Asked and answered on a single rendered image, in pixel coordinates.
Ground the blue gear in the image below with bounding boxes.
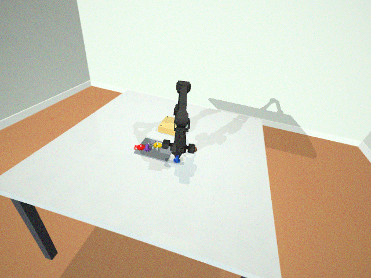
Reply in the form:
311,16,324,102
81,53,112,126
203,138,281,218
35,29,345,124
173,155,180,163

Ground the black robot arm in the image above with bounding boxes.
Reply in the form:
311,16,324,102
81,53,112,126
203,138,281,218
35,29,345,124
172,81,191,156

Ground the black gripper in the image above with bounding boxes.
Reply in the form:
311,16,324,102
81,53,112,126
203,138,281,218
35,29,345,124
162,140,195,153

